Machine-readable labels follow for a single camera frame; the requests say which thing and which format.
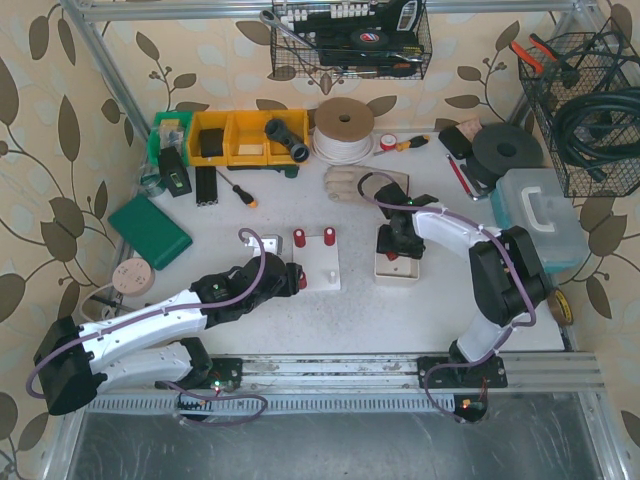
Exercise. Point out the red handled tool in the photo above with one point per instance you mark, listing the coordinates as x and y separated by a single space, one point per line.
472 187

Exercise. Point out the black battery charger box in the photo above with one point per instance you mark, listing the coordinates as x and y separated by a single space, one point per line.
173 172

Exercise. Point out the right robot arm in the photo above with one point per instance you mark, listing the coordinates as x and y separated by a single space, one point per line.
507 277

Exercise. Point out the white cable spool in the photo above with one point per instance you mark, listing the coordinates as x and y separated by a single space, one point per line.
343 133

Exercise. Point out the red tape roll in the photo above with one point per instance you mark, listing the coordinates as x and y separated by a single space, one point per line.
387 142

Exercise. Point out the black sponge block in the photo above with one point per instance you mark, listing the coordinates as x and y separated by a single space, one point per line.
456 143

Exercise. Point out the black filament spool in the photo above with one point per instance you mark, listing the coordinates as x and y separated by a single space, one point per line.
501 147

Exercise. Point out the yellow black tape roll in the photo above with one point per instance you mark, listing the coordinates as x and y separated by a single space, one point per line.
559 308

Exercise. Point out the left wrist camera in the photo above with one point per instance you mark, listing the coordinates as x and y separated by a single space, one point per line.
269 243

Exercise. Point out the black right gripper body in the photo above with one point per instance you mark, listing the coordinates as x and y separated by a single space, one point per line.
400 246

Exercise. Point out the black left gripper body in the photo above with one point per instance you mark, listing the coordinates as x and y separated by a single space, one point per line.
291 279

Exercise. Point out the green storage bin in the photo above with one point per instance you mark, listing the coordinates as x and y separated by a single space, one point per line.
169 129

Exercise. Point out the black aluminium extrusion profile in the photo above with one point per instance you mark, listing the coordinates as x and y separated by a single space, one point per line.
206 186

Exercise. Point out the white peg base plate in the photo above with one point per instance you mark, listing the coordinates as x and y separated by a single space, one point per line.
320 263

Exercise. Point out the cream parts tray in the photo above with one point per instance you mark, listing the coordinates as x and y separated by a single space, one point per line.
399 272

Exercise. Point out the yellow storage bin row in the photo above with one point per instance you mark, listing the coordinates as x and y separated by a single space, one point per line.
237 138

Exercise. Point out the wire basket with black hose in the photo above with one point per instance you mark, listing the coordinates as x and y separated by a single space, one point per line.
580 88

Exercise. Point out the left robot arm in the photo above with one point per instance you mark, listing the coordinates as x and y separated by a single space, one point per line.
74 363

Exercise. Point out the black pipe fitting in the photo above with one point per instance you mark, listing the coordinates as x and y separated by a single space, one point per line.
276 130

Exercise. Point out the black orange handled screwdriver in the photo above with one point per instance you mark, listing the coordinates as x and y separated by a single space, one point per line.
244 196

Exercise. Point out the wall wire basket with tools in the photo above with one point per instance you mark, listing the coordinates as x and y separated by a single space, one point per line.
349 39

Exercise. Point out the clear teal toolbox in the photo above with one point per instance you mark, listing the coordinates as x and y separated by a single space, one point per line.
533 199

